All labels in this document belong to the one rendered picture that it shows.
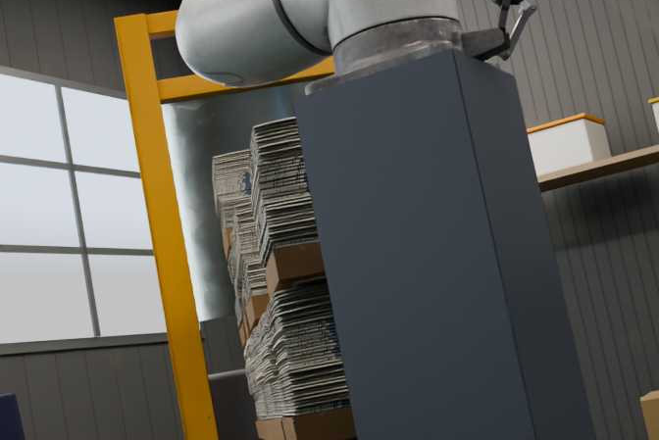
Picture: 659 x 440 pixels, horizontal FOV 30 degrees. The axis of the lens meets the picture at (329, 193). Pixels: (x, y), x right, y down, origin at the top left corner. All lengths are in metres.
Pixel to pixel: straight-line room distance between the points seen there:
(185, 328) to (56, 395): 2.62
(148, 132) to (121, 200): 3.17
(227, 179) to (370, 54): 1.62
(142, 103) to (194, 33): 1.98
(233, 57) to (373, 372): 0.45
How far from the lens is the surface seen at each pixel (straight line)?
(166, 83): 3.58
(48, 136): 6.35
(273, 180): 1.73
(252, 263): 2.32
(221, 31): 1.54
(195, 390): 3.43
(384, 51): 1.37
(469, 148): 1.29
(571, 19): 6.76
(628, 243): 6.54
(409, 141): 1.32
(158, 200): 3.49
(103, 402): 6.27
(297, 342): 1.76
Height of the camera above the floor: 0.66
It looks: 9 degrees up
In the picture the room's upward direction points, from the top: 11 degrees counter-clockwise
